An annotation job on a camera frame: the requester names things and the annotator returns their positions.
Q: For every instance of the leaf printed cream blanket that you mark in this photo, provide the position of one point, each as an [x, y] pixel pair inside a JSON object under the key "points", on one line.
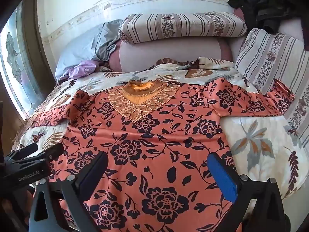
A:
{"points": [[253, 135]]}

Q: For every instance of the purple cloth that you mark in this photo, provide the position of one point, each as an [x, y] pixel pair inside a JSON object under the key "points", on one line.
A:
{"points": [[82, 70]]}

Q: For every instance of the black clothes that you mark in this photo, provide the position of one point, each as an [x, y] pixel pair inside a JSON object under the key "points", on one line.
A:
{"points": [[265, 7]]}

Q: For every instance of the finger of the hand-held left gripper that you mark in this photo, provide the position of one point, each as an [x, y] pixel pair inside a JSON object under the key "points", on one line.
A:
{"points": [[23, 151], [52, 152]]}

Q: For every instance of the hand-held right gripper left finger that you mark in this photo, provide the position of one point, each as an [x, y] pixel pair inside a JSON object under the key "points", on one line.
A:
{"points": [[93, 174]]}

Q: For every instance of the long striped floral pillow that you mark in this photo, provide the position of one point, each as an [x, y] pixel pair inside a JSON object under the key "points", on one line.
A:
{"points": [[183, 26]]}

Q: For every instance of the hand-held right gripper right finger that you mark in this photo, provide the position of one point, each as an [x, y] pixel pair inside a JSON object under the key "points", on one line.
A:
{"points": [[223, 178]]}

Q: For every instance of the grey blue cloth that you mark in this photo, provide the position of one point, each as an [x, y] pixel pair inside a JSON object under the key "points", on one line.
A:
{"points": [[79, 48]]}

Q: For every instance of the pink bolster cushion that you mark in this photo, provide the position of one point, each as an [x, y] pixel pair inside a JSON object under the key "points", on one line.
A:
{"points": [[169, 55]]}

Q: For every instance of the stained glass window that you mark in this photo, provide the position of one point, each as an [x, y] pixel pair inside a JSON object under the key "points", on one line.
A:
{"points": [[14, 60]]}

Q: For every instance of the square striped floral pillow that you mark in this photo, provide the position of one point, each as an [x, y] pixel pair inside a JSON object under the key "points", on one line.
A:
{"points": [[265, 58]]}

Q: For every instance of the orange floral shirt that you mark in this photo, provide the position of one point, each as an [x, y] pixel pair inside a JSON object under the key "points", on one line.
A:
{"points": [[144, 149]]}

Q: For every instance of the dark wooden window frame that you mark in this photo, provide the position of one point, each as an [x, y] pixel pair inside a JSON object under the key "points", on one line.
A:
{"points": [[42, 60]]}

